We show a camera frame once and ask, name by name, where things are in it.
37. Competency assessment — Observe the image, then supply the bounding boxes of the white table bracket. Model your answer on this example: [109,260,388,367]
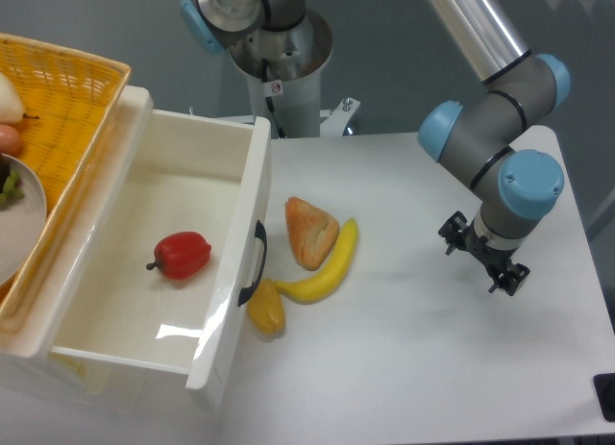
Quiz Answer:
[320,97,361,138]

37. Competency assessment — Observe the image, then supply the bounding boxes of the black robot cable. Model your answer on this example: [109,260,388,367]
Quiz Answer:
[260,58,288,139]

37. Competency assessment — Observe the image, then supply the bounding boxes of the white drawer cabinet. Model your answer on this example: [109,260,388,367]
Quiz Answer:
[1,87,153,411]

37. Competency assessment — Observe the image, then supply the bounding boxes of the yellow banana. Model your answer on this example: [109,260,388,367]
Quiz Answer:
[274,217,359,304]

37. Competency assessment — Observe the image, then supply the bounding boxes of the white pear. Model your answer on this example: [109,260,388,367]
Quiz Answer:
[0,73,38,125]

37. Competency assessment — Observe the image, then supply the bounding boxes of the green grapes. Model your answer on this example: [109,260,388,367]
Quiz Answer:
[0,167,24,209]

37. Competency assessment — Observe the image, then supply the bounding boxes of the yellow woven basket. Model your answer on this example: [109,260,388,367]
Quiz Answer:
[1,34,131,319]

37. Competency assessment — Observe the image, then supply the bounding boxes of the black corner device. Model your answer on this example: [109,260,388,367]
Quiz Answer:
[593,373,615,423]

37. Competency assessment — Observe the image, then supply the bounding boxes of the grey plate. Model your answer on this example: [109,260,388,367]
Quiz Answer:
[1,156,47,284]

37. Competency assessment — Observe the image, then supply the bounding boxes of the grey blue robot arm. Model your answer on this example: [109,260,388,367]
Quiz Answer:
[180,0,571,295]

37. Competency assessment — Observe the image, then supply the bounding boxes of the black top drawer handle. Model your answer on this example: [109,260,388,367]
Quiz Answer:
[237,219,268,307]

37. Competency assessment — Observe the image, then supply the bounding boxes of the orange croissant bread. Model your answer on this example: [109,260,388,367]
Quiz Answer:
[284,197,339,271]

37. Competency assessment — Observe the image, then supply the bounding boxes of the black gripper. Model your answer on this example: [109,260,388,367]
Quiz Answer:
[438,210,530,296]

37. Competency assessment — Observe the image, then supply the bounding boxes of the yellow bell pepper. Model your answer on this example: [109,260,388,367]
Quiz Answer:
[247,279,286,334]

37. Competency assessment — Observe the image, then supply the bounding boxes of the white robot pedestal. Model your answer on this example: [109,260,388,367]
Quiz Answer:
[230,10,333,137]

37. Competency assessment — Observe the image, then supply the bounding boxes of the red bell pepper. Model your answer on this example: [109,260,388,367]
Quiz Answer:
[146,232,211,281]

